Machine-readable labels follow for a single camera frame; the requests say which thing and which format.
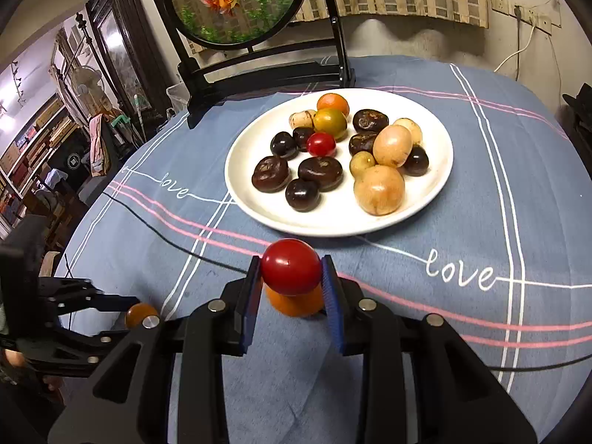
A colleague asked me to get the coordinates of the person's left hand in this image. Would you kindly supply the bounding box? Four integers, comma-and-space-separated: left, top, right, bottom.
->
0, 349, 63, 391

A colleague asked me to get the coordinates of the clear plastic bag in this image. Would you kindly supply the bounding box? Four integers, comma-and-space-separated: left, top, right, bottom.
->
165, 82, 190, 112

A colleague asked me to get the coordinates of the white round plate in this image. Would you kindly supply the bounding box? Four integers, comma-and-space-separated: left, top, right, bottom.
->
225, 88, 454, 238

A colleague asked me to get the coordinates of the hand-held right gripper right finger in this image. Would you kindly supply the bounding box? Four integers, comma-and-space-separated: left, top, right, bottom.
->
322, 254, 537, 444

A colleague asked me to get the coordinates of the wooden shelf with boxes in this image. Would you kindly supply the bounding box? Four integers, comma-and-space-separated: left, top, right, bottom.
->
0, 97, 77, 227

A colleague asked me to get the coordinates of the round goldfish table screen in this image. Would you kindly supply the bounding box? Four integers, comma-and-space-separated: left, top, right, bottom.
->
141, 0, 357, 130

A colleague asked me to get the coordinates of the black bag with round logo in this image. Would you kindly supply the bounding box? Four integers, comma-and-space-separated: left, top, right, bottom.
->
48, 145, 91, 181

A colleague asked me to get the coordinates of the pink cloth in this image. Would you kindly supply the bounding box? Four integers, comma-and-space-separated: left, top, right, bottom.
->
88, 113, 109, 176

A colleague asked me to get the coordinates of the white power cable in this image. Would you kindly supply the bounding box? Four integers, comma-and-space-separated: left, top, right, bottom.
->
495, 23, 537, 75

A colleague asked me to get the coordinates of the small orange tomato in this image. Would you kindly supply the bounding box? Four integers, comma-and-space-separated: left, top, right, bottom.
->
125, 303, 160, 329

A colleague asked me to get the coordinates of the small yellow-green longan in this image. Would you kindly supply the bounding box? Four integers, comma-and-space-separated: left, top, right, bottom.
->
349, 151, 376, 177

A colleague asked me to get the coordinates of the pale tan potato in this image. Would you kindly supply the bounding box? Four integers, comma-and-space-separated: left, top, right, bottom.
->
372, 124, 413, 168
289, 110, 317, 129
354, 165, 406, 216
393, 118, 423, 146

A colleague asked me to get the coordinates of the dark carved wooden cabinet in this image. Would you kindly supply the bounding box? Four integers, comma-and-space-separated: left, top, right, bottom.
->
85, 0, 174, 116

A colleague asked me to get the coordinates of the green-tinged yellow mandarin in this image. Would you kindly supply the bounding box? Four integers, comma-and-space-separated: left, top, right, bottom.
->
313, 108, 347, 140

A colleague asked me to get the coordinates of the white electric fan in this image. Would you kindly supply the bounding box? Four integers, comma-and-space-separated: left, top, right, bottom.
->
76, 67, 102, 98

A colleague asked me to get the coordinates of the red cherry tomato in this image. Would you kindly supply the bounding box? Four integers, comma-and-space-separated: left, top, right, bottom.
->
306, 132, 337, 158
260, 238, 323, 297

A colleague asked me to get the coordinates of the white wall socket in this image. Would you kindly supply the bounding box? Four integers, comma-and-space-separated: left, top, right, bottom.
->
490, 0, 562, 35

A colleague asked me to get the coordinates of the large dark brown water chestnut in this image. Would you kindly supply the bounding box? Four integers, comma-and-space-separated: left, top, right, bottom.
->
298, 156, 344, 192

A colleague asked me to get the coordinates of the orange mandarin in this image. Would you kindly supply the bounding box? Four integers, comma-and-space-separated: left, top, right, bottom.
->
317, 93, 350, 116
265, 287, 324, 317

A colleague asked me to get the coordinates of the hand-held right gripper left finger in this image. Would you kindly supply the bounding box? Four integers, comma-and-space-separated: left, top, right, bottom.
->
46, 255, 262, 444

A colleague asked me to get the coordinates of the group of dark chestnuts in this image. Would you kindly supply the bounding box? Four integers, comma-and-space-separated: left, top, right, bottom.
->
252, 108, 430, 212

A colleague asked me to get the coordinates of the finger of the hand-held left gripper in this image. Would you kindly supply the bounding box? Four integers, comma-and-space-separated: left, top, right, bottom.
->
21, 328, 132, 377
37, 277, 139, 315

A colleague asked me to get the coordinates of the blue striped tablecloth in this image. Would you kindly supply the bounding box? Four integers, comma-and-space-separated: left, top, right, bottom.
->
55, 55, 592, 444

